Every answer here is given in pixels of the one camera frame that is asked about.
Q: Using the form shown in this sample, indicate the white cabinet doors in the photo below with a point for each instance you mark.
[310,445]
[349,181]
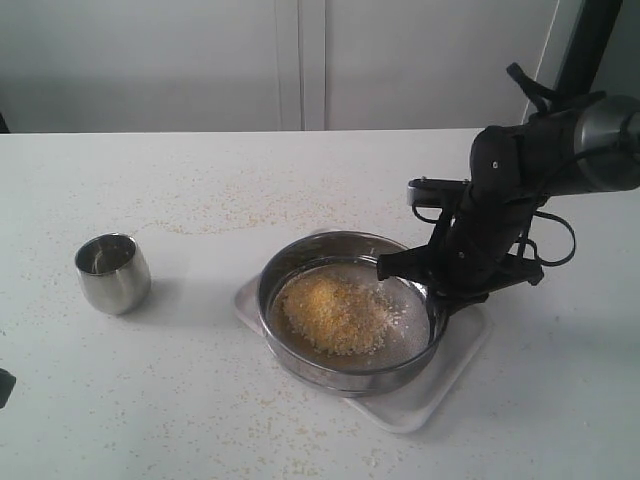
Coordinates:
[136,66]

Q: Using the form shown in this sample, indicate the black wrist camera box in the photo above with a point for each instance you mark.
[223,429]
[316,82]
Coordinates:
[435,193]

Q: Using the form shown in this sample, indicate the round steel mesh sieve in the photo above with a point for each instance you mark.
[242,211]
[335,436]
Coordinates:
[410,343]

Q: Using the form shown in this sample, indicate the white plastic tray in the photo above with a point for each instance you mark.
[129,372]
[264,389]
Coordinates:
[407,408]

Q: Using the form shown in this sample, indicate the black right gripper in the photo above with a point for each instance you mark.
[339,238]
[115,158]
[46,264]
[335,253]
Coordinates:
[472,256]

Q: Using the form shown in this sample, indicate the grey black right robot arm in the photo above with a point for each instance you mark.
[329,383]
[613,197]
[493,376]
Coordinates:
[577,141]

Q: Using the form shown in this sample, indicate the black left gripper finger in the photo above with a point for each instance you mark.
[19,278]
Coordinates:
[7,384]

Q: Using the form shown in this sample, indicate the stainless steel cup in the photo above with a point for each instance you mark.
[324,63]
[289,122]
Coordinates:
[113,273]

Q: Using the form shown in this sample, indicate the yellow grain mixture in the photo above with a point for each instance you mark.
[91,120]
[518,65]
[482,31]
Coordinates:
[337,316]

